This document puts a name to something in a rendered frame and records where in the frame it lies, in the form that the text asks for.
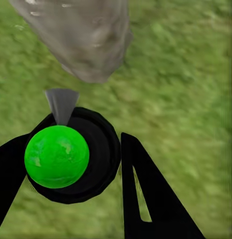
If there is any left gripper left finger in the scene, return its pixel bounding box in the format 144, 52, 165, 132
0, 133, 30, 226

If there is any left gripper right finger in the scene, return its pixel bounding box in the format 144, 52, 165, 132
120, 132, 206, 239

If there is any pesticide atomizer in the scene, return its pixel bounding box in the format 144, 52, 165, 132
24, 88, 121, 204

